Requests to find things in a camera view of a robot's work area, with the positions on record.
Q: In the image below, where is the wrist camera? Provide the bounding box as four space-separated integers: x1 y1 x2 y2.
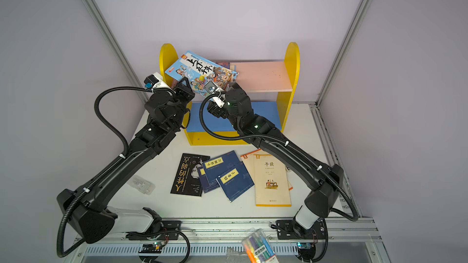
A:
204 81 225 108
143 73 174 94

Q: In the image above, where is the clear plastic small box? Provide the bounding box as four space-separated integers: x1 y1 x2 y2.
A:
127 175 156 196

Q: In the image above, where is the dark blue book upper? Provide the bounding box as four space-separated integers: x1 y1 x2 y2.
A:
202 150 240 186

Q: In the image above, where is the beige book yellow border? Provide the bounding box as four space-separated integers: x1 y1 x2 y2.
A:
253 155 292 207

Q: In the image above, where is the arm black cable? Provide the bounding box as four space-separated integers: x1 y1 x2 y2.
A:
199 93 361 222
55 86 176 258

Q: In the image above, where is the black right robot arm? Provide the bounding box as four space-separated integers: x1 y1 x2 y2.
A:
199 88 347 229

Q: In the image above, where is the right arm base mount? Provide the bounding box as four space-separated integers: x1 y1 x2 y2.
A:
270 219 328 241

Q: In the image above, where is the pink cartoon cover book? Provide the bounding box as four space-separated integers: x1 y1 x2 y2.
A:
216 62 230 69

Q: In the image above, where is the pack of coloured markers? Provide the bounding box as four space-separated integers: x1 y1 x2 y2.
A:
241 229 280 263

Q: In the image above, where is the dark blue book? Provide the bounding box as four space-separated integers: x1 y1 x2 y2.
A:
216 168 254 202
202 150 240 186

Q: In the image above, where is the black book gold lettering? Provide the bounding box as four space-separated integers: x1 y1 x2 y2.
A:
170 153 210 197

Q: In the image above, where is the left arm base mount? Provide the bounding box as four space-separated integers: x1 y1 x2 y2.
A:
126 208 182 253

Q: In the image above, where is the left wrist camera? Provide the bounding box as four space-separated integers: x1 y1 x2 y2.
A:
143 73 174 94

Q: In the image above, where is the dark blue book hidden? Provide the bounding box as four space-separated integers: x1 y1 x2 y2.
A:
197 165 220 194

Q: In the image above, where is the beige book orange border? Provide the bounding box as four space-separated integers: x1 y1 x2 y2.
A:
241 149 288 182

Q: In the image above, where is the blue cartoon cover book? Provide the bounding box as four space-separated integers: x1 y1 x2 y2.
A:
165 51 238 97

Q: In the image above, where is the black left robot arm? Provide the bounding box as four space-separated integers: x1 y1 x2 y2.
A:
57 75 195 257

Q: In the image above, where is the yellow pink blue bookshelf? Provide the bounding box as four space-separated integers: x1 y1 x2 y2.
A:
159 41 301 146

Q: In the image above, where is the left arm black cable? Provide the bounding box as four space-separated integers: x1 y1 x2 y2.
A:
55 86 176 258

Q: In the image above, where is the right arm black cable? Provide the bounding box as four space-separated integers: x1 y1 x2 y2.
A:
199 93 361 222

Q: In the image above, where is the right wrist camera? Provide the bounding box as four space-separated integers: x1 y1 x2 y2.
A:
204 81 225 108

